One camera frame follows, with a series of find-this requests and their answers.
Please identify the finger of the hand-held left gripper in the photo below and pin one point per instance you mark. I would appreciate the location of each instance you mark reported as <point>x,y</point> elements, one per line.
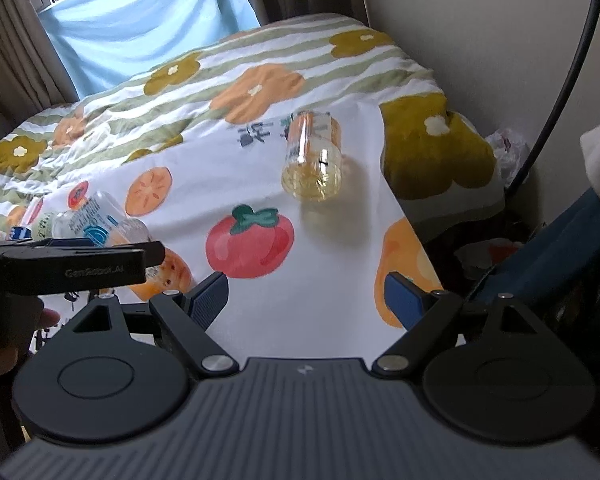
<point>152,254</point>

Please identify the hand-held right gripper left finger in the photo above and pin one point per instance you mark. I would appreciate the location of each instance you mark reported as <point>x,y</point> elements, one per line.
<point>211,302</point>

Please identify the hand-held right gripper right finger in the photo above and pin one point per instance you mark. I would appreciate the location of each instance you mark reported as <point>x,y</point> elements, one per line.
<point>402,304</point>

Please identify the person's left hand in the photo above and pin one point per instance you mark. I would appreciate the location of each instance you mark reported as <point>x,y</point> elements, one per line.
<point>46,318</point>

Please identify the clear plastic bottle blue label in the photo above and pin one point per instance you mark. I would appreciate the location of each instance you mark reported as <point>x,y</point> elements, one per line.
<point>95,215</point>

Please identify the red and white bag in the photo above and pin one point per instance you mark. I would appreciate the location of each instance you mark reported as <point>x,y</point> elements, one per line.
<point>490,257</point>

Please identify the white fruit print cloth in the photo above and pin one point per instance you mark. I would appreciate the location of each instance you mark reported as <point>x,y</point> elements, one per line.
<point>305,260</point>

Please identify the dark blue fabric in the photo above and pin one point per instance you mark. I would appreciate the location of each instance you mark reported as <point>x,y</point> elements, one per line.
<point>570,250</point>

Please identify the white plastic bag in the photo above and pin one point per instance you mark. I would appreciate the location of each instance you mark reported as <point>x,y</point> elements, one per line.
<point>507,152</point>

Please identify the light blue curtain cloth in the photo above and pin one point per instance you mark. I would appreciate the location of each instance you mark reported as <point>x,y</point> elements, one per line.
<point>145,25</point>

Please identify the striped floral blanket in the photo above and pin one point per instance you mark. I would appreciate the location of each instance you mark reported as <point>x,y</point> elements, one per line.
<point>280,45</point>

